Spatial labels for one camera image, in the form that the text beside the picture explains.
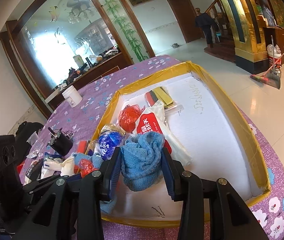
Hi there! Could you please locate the clear plastic cup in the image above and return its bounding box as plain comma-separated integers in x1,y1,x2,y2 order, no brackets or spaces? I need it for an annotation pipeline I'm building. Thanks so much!
27,131,39,146

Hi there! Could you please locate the yellow red sponge pack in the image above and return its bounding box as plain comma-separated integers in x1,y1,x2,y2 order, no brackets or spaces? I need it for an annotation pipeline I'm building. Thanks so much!
145,87,177,109

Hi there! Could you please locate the black red-logo packet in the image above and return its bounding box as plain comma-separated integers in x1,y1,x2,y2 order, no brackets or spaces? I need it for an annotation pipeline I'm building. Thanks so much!
24,159,43,185

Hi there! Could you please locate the black backpack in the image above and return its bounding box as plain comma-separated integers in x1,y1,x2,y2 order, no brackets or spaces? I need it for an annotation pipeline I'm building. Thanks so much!
14,121,44,164

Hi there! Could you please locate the black electric motor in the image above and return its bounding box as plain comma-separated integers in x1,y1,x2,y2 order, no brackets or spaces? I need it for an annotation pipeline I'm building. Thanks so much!
47,127,73,157

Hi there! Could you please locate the wooden door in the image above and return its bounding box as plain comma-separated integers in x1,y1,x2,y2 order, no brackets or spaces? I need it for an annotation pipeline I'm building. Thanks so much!
167,0,204,43

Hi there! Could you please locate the person in dark clothes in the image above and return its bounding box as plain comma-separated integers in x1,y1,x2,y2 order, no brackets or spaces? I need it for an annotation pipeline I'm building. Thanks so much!
195,8,219,49

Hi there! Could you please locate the purple floral tablecloth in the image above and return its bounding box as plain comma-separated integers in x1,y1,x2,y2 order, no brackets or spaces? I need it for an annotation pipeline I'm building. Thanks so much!
30,55,284,239

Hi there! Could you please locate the blue knit cloth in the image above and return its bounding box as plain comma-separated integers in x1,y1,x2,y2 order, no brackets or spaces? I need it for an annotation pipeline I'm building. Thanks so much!
120,132,165,192

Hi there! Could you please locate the blue white round pack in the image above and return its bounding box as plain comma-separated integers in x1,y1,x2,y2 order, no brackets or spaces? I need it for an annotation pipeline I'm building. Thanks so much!
98,124,126,160

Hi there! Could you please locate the white cloth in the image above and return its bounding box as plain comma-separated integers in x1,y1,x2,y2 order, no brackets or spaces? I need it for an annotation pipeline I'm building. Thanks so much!
60,155,75,177

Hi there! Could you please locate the white plastic jar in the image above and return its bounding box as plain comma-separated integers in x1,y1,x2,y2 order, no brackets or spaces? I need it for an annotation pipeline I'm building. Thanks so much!
62,86,82,108

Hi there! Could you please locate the yellow taped foam box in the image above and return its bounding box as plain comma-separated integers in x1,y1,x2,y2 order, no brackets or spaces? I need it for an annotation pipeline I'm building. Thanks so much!
93,62,271,228

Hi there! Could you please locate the blue white tissue pack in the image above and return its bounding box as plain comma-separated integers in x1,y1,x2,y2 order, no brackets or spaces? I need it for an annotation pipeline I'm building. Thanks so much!
40,152,63,179

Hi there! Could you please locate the red green sponge pack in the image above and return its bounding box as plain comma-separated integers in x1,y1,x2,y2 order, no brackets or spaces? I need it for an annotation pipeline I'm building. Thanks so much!
77,140,90,154

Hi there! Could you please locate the white bag red text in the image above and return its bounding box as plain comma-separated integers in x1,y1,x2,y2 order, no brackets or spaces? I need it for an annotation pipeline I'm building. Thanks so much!
132,100,192,166

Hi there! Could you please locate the broom and dustpan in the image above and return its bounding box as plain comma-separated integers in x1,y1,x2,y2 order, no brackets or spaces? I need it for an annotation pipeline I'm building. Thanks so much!
250,36,284,89

